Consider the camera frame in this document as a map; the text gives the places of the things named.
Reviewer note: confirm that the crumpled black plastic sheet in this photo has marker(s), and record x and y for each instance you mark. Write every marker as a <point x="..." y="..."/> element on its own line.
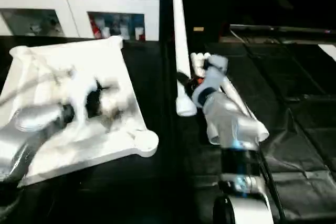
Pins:
<point x="304" y="171"/>

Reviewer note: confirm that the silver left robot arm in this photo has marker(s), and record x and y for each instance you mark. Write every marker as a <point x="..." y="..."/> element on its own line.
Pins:
<point x="31" y="124"/>

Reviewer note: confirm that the dark low furniture silver edge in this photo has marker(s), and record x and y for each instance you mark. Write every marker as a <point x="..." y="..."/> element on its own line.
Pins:
<point x="283" y="29"/>

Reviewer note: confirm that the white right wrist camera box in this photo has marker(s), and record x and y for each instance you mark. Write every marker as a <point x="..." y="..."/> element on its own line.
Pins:
<point x="215" y="72"/>

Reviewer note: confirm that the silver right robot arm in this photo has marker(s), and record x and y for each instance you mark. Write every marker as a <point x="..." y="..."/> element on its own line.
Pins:
<point x="231" y="119"/>

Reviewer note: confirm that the white cabinet with glass doors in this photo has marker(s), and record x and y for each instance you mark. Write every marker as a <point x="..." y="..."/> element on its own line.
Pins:
<point x="73" y="3"/>

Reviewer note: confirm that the white plastic table leg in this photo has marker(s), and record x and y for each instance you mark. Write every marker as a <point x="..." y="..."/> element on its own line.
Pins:
<point x="239" y="100"/>
<point x="181" y="35"/>
<point x="194" y="62"/>
<point x="202" y="59"/>

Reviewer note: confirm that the black work mat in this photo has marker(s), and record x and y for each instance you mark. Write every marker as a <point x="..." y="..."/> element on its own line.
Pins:
<point x="157" y="192"/>

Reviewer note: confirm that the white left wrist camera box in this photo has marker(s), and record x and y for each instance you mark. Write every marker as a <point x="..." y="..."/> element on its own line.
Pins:
<point x="79" y="95"/>

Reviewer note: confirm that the white plastic table top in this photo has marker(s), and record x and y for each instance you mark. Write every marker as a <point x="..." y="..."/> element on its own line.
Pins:
<point x="47" y="66"/>

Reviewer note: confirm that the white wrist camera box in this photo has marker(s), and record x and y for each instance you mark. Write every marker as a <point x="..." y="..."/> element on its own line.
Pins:
<point x="215" y="72"/>
<point x="79" y="95"/>

